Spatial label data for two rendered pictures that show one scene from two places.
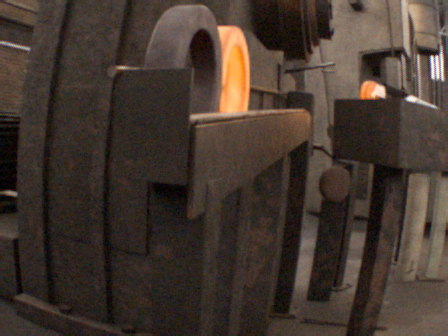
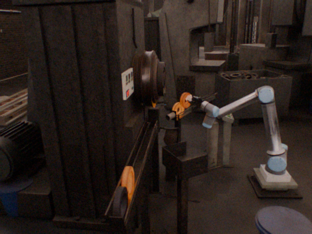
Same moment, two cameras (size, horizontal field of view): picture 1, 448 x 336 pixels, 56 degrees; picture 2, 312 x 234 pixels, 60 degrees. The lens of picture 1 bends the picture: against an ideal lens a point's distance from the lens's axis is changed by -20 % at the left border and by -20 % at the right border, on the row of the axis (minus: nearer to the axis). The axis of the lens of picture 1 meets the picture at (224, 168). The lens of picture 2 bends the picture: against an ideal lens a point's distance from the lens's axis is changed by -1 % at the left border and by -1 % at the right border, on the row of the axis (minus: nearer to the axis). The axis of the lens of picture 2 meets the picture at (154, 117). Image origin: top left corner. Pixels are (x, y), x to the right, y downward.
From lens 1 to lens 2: 1.10 m
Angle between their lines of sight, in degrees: 16
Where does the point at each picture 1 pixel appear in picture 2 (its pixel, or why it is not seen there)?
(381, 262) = (184, 196)
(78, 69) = (69, 137)
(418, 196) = (212, 132)
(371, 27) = (197, 12)
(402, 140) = (183, 172)
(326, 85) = (171, 49)
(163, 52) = (116, 213)
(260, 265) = (144, 199)
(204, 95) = (124, 200)
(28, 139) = (51, 160)
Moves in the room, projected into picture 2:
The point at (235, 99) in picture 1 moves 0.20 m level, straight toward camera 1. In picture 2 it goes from (131, 179) to (131, 200)
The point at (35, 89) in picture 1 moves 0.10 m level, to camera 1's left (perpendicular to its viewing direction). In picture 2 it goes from (49, 142) to (35, 143)
